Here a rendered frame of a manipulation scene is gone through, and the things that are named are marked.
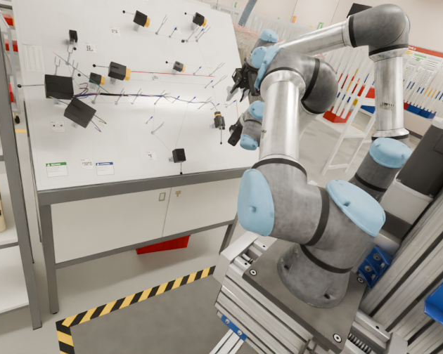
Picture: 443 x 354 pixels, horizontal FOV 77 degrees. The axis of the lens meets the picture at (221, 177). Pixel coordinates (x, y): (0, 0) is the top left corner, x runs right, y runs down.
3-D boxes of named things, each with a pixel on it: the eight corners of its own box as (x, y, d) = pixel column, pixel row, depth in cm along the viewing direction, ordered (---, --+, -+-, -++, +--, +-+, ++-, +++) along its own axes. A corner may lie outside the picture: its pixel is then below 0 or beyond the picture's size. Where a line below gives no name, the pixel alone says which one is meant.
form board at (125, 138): (36, 191, 107) (36, 190, 105) (4, -49, 116) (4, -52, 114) (260, 165, 175) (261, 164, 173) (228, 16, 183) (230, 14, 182)
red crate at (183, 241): (187, 248, 216) (190, 234, 209) (136, 255, 198) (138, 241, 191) (177, 223, 238) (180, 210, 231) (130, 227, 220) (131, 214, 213)
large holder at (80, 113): (49, 98, 113) (51, 82, 102) (91, 122, 121) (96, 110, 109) (40, 110, 111) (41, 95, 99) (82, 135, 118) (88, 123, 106)
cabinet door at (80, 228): (162, 237, 164) (171, 183, 145) (55, 263, 133) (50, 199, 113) (160, 234, 166) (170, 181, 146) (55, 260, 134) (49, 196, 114)
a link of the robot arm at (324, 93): (360, 60, 74) (290, 138, 121) (321, 48, 74) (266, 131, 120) (358, 95, 71) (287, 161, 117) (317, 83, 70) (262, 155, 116)
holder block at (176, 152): (171, 177, 137) (180, 173, 129) (167, 153, 138) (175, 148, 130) (179, 176, 140) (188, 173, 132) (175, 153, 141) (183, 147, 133)
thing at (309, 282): (349, 279, 65) (372, 250, 60) (330, 323, 53) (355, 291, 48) (293, 241, 71) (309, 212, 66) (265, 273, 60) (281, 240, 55)
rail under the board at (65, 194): (259, 175, 176) (262, 166, 173) (39, 206, 108) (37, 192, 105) (254, 170, 179) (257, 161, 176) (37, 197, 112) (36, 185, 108)
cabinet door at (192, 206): (235, 220, 196) (251, 173, 176) (162, 237, 164) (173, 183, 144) (233, 217, 197) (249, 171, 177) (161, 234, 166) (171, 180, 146)
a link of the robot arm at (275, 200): (332, 233, 45) (319, 48, 76) (244, 212, 44) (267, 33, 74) (300, 255, 55) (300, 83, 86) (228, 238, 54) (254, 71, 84)
